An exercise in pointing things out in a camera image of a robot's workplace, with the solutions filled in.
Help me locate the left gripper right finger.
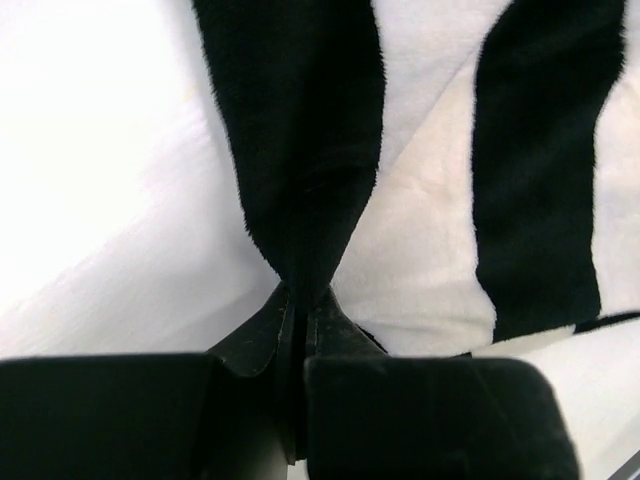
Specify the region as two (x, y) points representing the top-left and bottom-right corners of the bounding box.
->
(305, 294), (580, 479)

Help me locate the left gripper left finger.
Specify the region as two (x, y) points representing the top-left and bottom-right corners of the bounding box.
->
(1, 288), (288, 479)

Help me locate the black white striped blanket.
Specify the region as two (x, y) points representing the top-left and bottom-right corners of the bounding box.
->
(1, 1), (639, 479)

